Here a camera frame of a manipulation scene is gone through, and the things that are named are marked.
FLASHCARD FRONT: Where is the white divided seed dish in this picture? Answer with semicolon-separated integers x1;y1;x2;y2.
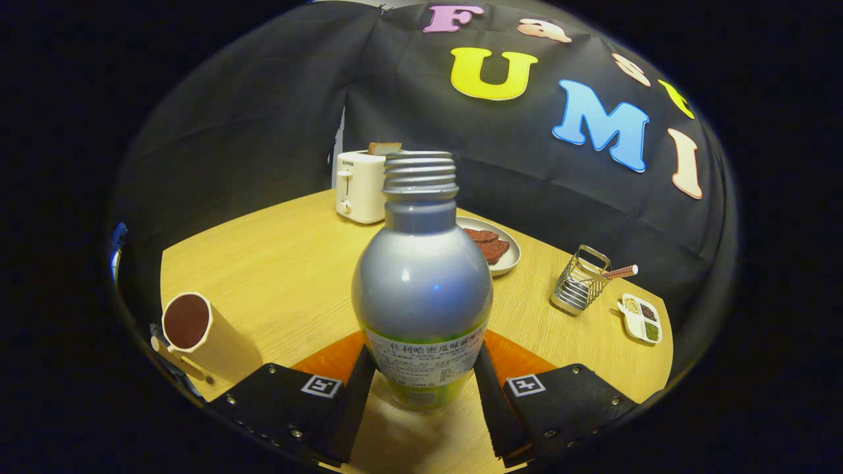
617;293;663;345

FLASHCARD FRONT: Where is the wooden table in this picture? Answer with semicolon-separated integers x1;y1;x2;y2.
160;190;674;474

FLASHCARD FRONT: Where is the metal wire holder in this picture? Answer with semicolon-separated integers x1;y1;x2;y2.
550;245;612;317

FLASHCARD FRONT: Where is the beige cup with wooden handle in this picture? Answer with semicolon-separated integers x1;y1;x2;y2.
150;292;263;386

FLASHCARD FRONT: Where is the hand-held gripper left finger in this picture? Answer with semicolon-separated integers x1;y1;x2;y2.
209;331;377;467

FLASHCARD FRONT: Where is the white round plate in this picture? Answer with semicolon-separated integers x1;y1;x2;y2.
454;216;522;277

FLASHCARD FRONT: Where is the grey metal bottle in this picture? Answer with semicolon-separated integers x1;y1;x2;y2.
351;151;495;412

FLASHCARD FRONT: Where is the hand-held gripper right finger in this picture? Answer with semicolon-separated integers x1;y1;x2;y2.
473;331;639;469

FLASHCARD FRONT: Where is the cream toaster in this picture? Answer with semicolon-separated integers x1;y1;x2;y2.
335;150;389;225

